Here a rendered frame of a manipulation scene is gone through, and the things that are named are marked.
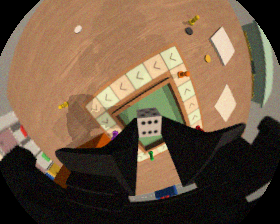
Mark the orange pawn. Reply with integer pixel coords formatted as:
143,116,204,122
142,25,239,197
177,71,189,79

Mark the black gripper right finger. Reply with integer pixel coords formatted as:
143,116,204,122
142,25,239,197
161,116,246,188

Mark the white die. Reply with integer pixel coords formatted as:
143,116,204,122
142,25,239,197
137,108,161,137

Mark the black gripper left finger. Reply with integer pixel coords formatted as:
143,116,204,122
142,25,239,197
55,119,140,196

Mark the yellow pawn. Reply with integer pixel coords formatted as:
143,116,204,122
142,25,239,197
189,15,200,26
59,101,69,109

